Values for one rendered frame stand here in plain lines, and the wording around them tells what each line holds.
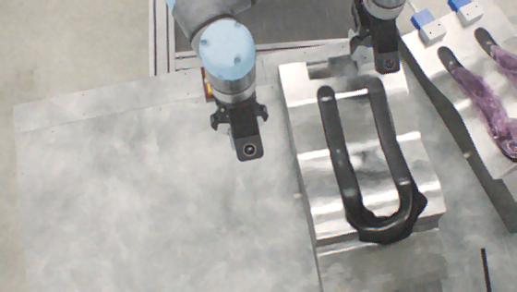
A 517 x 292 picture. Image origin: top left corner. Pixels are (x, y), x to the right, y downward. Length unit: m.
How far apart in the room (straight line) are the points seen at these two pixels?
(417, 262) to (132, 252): 0.60
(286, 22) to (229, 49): 1.25
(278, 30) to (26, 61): 1.03
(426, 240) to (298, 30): 1.05
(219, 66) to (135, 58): 1.50
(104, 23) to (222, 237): 1.35
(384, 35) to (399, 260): 0.44
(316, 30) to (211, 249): 1.03
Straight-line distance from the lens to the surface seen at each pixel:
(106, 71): 2.28
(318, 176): 1.15
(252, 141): 0.97
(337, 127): 1.20
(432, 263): 1.21
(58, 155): 1.35
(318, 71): 1.26
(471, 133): 1.25
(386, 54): 1.09
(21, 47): 2.46
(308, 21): 2.05
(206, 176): 1.26
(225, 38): 0.80
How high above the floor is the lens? 2.02
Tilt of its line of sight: 75 degrees down
